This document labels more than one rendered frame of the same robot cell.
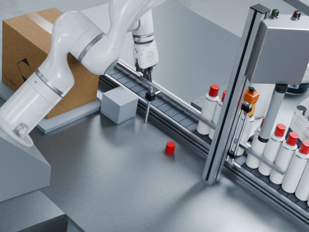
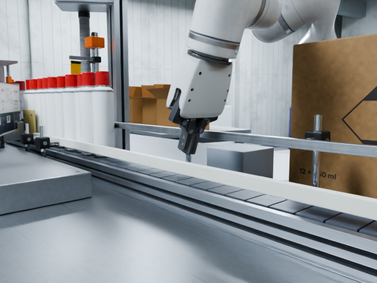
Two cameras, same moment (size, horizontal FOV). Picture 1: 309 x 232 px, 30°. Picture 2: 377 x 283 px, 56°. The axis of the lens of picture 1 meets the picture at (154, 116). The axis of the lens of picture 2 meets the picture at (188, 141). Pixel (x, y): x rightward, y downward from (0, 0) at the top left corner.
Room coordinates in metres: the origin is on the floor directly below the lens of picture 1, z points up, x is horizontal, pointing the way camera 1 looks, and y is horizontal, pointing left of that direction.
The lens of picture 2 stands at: (2.57, 0.18, 1.02)
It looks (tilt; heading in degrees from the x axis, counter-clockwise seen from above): 7 degrees down; 191
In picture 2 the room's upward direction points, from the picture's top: straight up
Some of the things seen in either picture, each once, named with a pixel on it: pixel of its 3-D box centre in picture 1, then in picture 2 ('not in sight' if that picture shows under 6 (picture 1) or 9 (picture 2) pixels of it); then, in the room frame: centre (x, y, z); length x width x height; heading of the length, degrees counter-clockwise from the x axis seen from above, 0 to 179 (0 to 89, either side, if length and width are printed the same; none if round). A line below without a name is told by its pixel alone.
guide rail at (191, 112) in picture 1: (168, 95); (156, 129); (1.84, -0.04, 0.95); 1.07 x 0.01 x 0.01; 53
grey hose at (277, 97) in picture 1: (271, 113); (84, 47); (1.52, -0.36, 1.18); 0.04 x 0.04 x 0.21
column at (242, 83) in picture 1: (232, 103); (118, 49); (1.55, -0.24, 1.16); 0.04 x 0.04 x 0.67; 53
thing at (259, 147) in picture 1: (259, 142); (64, 112); (1.63, -0.38, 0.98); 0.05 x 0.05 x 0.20
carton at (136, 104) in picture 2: not in sight; (137, 104); (-0.76, -0.99, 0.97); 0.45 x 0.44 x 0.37; 135
